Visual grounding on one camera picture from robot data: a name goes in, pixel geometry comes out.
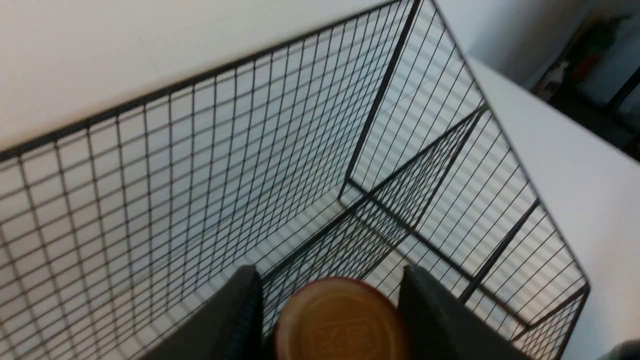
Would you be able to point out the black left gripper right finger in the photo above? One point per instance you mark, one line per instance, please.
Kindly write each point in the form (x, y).
(441, 328)

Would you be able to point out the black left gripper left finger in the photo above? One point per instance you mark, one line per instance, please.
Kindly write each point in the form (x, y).
(227, 327)

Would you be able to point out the tall soy sauce bottle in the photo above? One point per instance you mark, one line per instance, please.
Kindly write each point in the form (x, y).
(340, 318)

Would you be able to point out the black wire mesh shelf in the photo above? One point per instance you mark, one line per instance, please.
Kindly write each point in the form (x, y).
(353, 151)

